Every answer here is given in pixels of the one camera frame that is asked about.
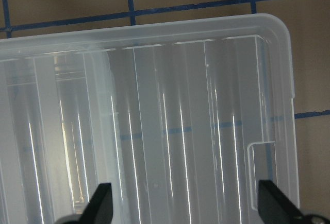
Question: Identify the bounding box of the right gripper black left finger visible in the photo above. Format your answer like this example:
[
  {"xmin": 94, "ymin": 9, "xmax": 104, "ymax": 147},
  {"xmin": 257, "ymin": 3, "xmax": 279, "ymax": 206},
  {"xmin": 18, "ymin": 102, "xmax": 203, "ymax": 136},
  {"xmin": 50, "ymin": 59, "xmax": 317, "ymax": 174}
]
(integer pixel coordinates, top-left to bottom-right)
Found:
[{"xmin": 77, "ymin": 183, "xmax": 113, "ymax": 224}]

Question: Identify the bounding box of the clear plastic box lid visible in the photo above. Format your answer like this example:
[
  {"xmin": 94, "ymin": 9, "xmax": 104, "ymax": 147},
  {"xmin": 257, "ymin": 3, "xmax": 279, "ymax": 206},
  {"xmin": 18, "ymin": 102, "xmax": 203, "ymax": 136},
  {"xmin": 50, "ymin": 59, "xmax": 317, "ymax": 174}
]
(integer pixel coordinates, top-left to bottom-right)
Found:
[{"xmin": 1, "ymin": 13, "xmax": 300, "ymax": 223}]

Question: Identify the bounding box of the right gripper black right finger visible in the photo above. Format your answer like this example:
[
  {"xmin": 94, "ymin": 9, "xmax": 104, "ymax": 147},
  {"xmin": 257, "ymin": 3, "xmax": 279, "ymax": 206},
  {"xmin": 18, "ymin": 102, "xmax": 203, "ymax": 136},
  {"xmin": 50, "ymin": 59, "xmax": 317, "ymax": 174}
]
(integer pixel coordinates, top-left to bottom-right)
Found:
[{"xmin": 258, "ymin": 180, "xmax": 307, "ymax": 223}]

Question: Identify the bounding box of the clear plastic storage box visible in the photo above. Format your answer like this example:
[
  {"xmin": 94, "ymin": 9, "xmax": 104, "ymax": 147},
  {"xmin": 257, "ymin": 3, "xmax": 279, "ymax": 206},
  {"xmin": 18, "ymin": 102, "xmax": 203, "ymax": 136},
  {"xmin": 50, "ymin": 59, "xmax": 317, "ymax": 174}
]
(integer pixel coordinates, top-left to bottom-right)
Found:
[{"xmin": 1, "ymin": 51, "xmax": 118, "ymax": 223}]

